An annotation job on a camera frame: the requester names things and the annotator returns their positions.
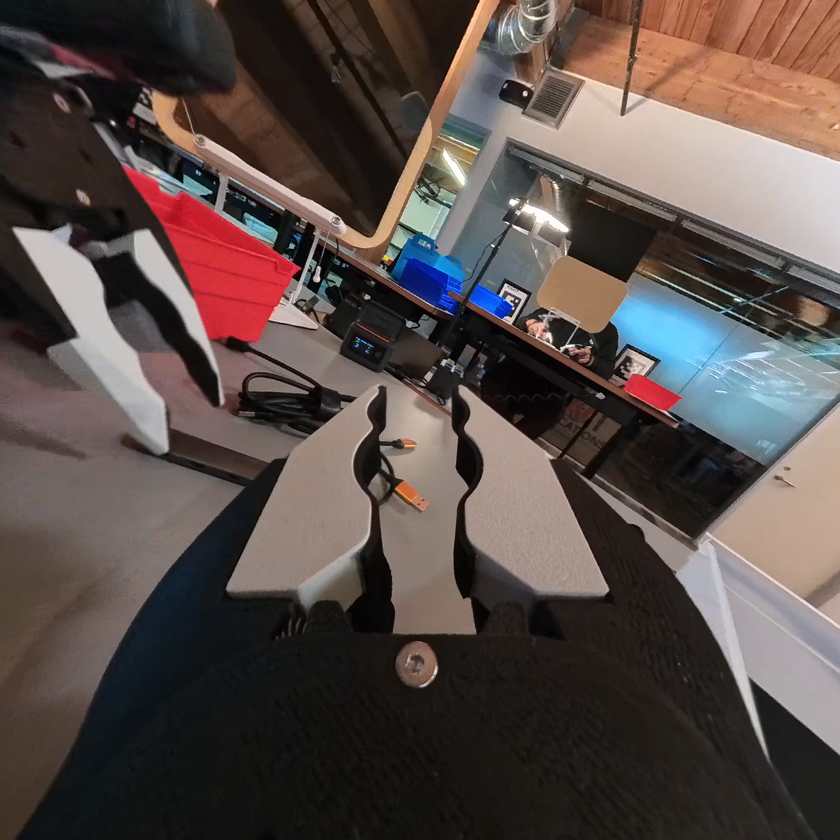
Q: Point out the small red bin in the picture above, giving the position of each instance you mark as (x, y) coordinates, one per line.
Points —
(652, 392)

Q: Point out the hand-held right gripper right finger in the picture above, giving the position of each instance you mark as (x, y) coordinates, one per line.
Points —
(531, 525)

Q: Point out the clear plastic bin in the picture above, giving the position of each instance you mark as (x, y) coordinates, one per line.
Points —
(754, 623)

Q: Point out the wood-rimmed dark panel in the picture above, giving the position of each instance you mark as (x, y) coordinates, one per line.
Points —
(328, 98)

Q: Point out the white panel stand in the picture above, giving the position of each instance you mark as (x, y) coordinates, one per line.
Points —
(275, 190)

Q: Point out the cream door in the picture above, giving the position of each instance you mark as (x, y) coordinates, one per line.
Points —
(787, 512)

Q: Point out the black power station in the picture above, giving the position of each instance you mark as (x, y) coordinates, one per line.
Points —
(371, 341)

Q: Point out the blue plastic bin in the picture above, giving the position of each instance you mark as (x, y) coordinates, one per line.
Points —
(489, 298)

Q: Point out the air vent grille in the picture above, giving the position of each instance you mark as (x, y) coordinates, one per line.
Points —
(553, 98)

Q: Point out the red plastic bin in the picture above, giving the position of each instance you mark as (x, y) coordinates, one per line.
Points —
(229, 275)

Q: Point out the silver air duct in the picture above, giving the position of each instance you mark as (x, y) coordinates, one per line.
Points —
(525, 26)

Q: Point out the studio light on stand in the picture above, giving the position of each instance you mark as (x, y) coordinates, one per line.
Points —
(535, 216)

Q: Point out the black wall screen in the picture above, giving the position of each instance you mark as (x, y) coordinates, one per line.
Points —
(610, 239)

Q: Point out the dark grey usb hub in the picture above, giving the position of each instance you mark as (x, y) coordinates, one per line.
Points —
(210, 459)

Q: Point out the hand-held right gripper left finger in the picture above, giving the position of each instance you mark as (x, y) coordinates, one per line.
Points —
(302, 525)

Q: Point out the printed marker frame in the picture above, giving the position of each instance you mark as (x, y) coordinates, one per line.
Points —
(514, 298)
(635, 367)

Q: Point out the black charger block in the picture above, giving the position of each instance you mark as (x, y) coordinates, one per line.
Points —
(449, 380)

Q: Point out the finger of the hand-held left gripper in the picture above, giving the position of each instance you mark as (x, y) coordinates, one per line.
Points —
(98, 341)
(177, 295)

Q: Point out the stack of blue bins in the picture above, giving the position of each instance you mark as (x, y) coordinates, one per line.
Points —
(426, 269)

